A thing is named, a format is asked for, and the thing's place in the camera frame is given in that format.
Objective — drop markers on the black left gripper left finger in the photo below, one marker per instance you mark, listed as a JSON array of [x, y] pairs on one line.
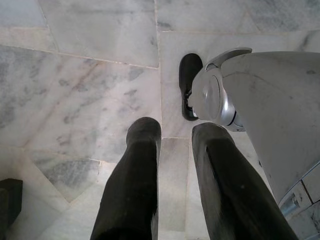
[[130, 190]]

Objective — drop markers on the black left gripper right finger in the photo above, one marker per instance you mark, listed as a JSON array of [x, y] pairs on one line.
[[230, 190]]

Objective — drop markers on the dark wooden block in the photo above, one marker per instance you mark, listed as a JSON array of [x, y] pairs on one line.
[[10, 200]]

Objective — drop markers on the black robot left foot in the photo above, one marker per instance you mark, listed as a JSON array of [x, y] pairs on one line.
[[190, 70]]

